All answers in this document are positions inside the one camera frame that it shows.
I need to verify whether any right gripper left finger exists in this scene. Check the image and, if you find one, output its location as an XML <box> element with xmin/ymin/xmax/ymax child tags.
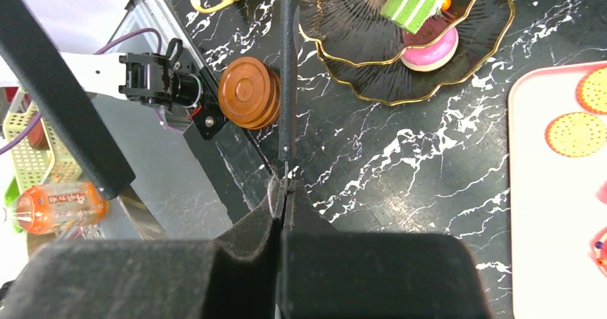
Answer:
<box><xmin>1</xmin><ymin>194</ymin><xmax>285</xmax><ymax>318</ymax></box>

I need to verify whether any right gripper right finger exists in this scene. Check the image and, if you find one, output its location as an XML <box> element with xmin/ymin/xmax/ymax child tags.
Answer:
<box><xmin>278</xmin><ymin>181</ymin><xmax>492</xmax><ymax>318</ymax></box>

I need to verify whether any black three tier cake stand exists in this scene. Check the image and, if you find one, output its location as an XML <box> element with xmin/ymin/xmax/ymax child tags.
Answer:
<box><xmin>298</xmin><ymin>0</ymin><xmax>515</xmax><ymax>105</ymax></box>

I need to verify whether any pink serving tray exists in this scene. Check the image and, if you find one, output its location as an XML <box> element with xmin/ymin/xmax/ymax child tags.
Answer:
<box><xmin>508</xmin><ymin>61</ymin><xmax>606</xmax><ymax>318</ymax></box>

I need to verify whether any metal tongs black handle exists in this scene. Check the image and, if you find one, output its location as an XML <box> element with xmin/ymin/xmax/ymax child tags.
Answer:
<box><xmin>0</xmin><ymin>0</ymin><xmax>303</xmax><ymax>232</ymax></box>

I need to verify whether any green layered cake slice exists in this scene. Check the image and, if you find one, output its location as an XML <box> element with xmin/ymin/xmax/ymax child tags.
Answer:
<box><xmin>380</xmin><ymin>0</ymin><xmax>447</xmax><ymax>34</ymax></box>

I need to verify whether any red strawberry tart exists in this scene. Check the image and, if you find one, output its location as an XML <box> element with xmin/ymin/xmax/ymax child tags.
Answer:
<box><xmin>589</xmin><ymin>228</ymin><xmax>606</xmax><ymax>277</ymax></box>

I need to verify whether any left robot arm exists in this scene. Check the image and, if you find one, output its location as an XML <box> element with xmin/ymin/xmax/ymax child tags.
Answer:
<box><xmin>1</xmin><ymin>52</ymin><xmax>127</xmax><ymax>101</ymax></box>

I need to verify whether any stack of wooden coasters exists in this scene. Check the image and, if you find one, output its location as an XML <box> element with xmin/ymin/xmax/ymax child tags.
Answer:
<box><xmin>218</xmin><ymin>57</ymin><xmax>281</xmax><ymax>130</ymax></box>

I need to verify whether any orange plastic bottle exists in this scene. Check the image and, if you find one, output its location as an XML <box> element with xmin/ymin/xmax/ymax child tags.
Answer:
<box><xmin>1</xmin><ymin>181</ymin><xmax>109</xmax><ymax>235</ymax></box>

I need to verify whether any yellow dotted biscuit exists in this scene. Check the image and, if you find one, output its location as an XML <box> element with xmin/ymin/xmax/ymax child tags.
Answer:
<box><xmin>545</xmin><ymin>112</ymin><xmax>606</xmax><ymax>157</ymax></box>
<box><xmin>576</xmin><ymin>67</ymin><xmax>606</xmax><ymax>114</ymax></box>

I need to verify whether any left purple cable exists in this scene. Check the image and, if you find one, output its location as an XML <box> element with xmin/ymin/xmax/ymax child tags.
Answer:
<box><xmin>0</xmin><ymin>27</ymin><xmax>165</xmax><ymax>157</ymax></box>

